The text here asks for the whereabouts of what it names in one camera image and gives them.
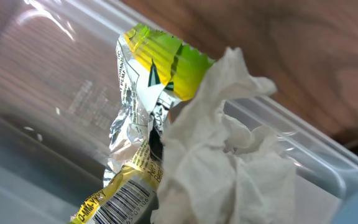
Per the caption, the white tissue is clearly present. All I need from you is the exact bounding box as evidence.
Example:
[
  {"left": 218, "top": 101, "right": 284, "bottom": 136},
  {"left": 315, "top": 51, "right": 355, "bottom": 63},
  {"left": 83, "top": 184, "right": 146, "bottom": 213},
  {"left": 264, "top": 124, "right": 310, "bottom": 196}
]
[{"left": 150, "top": 48, "right": 296, "bottom": 223}]

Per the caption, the clear plastic waste bin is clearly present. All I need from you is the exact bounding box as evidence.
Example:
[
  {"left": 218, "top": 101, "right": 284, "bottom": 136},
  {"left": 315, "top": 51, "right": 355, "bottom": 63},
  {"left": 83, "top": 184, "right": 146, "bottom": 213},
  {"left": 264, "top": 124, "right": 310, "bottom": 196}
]
[{"left": 0, "top": 1, "right": 358, "bottom": 223}]

